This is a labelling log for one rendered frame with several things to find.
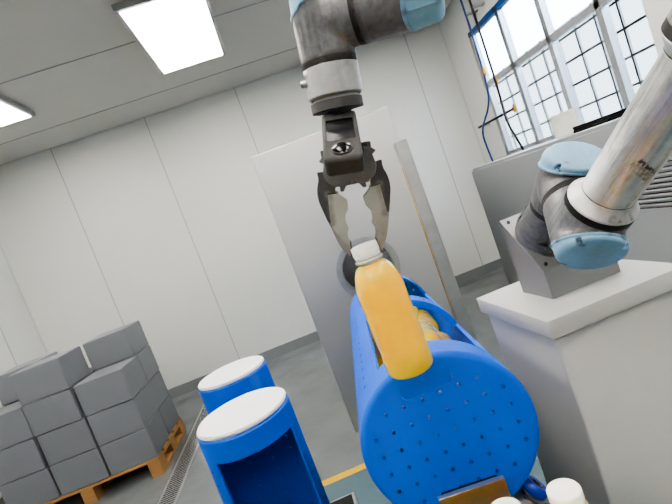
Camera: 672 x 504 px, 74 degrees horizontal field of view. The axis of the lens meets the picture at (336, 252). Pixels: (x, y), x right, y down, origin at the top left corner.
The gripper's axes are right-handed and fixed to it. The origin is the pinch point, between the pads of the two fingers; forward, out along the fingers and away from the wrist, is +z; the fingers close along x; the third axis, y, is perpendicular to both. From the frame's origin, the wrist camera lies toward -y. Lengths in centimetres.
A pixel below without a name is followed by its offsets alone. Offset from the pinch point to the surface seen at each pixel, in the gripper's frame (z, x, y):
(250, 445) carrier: 57, 39, 44
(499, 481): 36.3, -12.5, -6.2
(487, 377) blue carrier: 24.9, -15.0, 2.1
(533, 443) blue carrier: 36.7, -20.3, 0.8
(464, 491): 36.9, -7.4, -6.3
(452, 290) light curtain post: 58, -40, 140
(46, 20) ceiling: -141, 178, 266
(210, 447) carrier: 56, 50, 46
